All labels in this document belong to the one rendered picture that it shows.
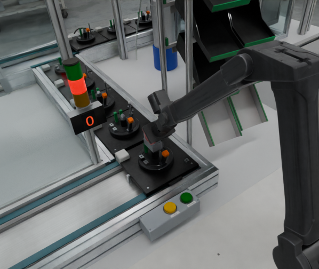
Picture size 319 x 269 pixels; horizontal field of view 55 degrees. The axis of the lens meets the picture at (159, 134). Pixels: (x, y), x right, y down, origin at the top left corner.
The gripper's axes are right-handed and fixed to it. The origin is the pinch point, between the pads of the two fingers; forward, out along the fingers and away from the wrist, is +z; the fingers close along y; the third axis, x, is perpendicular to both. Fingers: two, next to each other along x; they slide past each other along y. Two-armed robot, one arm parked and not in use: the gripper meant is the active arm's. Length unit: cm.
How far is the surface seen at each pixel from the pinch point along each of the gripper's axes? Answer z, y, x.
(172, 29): 45, -61, -58
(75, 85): -13.4, 19.9, -23.1
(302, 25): 49, -165, -31
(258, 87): 68, -117, -6
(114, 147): 20.4, 9.2, -4.9
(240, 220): -4.0, -13.1, 41.9
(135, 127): 21.6, -3.3, -9.2
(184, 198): -4.7, 2.3, 24.9
